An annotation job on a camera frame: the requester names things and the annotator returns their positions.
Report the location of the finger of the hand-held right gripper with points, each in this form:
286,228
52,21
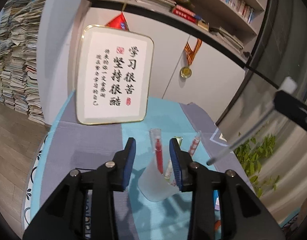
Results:
296,112

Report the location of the wide stack of booklets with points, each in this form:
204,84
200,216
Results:
228,38

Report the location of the grey bookshelf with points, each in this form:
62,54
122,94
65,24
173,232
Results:
218,40

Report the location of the red hanging pouch ornament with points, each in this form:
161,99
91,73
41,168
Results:
118,22

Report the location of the tall pile of paper books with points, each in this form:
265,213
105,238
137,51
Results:
16,62

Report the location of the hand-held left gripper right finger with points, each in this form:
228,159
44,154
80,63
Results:
175,165

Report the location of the light curtain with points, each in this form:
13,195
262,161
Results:
288,182

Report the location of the gold medal with striped ribbon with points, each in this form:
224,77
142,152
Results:
186,72

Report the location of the floral tablecloth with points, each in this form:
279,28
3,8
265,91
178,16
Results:
33,180

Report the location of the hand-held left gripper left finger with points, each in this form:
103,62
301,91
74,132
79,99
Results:
129,165

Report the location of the row of books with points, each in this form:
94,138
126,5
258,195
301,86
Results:
233,1

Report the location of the blue grey printed blanket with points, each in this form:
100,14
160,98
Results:
93,150

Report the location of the white cabinet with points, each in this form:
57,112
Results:
168,55

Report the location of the framed calligraphy sign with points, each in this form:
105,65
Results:
113,75

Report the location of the green leafy plant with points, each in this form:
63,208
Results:
253,160

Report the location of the red pen with clear cap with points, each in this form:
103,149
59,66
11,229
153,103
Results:
158,155

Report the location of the frosted plastic cup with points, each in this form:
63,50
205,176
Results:
156,185

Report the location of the red hardcover books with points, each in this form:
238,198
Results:
183,13

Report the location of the small stack of books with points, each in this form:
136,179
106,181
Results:
202,25

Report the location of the red checkered pen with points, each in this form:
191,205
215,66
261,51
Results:
194,146

